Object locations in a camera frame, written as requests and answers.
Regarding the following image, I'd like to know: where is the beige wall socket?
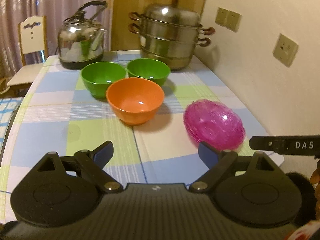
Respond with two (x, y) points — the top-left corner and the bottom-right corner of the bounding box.
(273, 34), (299, 67)

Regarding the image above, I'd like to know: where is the orange plastic bowl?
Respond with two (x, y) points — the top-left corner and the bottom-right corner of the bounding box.
(106, 77), (165, 126)

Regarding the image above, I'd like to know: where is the black knee clothing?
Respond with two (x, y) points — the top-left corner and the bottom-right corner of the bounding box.
(285, 171), (318, 228)

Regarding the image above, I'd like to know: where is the green plastic bowl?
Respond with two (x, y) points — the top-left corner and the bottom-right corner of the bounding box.
(81, 61), (126, 99)
(126, 58), (171, 86)

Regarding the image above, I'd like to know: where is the beige double wall switch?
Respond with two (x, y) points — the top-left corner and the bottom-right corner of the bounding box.
(215, 8), (242, 33)

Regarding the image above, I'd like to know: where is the blue white patterned cloth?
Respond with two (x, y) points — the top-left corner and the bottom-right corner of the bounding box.
(0, 97), (23, 151)

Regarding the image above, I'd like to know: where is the person's right hand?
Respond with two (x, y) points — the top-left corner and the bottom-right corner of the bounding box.
(310, 160), (320, 220)

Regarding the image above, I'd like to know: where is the stainless steel kettle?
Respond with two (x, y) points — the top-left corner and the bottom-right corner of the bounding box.
(57, 1), (107, 70)

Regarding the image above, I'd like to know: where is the white wooden chair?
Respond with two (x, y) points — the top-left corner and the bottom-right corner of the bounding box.
(8, 15), (48, 94)

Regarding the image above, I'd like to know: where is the pink glass plate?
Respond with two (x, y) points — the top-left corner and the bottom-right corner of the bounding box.
(183, 99), (246, 151)

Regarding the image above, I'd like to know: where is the checkered tablecloth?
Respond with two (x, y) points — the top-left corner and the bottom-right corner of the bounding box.
(0, 50), (285, 224)

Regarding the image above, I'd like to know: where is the purple curtain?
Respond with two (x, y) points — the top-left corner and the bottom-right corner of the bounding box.
(1, 0), (113, 77)

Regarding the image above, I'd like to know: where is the stainless steel steamer pot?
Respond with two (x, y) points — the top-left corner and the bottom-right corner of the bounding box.
(128, 0), (215, 70)

